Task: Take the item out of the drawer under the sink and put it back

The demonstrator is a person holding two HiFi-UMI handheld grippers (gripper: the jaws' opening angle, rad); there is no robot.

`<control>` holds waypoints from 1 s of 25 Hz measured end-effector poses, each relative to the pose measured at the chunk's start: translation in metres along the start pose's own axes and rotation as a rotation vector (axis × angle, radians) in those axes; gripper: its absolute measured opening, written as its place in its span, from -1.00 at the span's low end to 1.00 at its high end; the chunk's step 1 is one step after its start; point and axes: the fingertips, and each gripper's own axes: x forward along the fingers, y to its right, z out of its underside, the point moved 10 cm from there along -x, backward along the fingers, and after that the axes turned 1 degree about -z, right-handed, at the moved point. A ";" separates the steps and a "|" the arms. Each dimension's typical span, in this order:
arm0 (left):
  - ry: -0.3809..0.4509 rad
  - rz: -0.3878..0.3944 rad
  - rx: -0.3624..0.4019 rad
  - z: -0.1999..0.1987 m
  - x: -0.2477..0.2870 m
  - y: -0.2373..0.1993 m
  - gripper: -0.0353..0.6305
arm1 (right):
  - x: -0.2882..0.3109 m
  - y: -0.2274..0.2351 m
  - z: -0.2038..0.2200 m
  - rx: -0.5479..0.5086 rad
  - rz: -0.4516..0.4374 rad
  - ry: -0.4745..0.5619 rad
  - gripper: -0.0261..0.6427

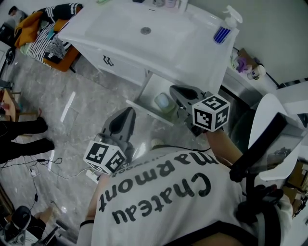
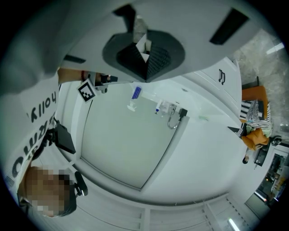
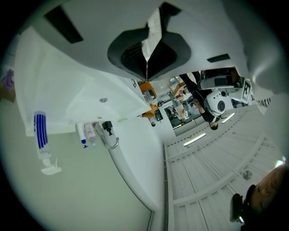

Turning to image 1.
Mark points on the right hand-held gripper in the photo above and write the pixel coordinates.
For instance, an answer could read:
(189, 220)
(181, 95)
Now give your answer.
(211, 113)

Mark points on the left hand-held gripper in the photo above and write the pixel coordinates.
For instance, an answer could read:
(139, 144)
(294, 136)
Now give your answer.
(98, 153)

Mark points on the pale green soap bar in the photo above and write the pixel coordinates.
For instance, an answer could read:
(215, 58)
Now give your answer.
(163, 101)

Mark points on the white drawer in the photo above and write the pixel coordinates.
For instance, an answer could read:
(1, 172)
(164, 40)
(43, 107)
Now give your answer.
(151, 86)

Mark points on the person's left forearm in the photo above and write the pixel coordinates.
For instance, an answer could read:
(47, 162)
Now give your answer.
(96, 199)

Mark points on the person's right forearm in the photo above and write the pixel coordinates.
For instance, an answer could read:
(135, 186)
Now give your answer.
(221, 149)

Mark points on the person's right white shoe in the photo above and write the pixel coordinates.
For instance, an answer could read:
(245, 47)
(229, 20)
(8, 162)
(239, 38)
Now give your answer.
(158, 143)

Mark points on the white vanity cabinet with sink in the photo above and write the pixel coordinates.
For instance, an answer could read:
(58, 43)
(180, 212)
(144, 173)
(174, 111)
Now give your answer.
(168, 48)

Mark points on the white power strip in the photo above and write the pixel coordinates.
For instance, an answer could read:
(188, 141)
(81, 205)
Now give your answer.
(92, 174)

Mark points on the white low ledge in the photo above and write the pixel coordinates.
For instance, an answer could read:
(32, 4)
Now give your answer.
(240, 81)

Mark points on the blue striped spray bottle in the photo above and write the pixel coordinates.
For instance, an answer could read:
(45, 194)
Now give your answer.
(223, 33)

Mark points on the small brown cardboard box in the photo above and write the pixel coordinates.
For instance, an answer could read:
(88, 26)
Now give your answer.
(247, 55)

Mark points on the white paper cup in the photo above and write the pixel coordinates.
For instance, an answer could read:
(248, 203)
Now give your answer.
(257, 72)

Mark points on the metal sink drain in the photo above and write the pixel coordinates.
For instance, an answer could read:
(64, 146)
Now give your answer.
(145, 30)

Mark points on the white oval bathtub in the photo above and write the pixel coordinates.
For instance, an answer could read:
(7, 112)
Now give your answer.
(267, 105)

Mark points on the orange sofa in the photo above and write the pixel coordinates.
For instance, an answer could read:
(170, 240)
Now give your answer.
(65, 62)

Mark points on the black small monitor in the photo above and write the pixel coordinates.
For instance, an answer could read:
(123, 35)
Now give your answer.
(260, 144)

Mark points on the white pump bottle blue cap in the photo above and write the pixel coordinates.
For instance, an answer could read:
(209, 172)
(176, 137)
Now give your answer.
(183, 4)

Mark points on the pink bottle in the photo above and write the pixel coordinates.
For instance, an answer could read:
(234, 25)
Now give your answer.
(171, 3)

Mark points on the small white adapter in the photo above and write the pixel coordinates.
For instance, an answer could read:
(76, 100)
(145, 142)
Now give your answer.
(33, 173)

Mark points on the white printed t-shirt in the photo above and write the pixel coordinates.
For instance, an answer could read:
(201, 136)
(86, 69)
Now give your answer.
(156, 228)

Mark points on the black power brick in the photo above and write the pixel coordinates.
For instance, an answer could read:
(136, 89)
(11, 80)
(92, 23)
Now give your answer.
(36, 197)

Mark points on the small wooden side table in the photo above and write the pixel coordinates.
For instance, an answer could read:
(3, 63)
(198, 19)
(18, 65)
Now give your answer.
(9, 101)

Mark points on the black white striped blanket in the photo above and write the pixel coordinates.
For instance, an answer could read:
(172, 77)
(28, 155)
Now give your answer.
(38, 45)

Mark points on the mustard garment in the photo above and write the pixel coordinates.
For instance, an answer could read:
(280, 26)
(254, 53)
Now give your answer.
(26, 33)

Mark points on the large brown cardboard box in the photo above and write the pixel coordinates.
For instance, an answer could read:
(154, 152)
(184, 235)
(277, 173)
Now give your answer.
(298, 175)

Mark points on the black low cabinet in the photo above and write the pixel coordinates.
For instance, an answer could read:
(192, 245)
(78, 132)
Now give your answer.
(7, 33)

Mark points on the black chest mount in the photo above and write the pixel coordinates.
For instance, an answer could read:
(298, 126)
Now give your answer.
(260, 199)

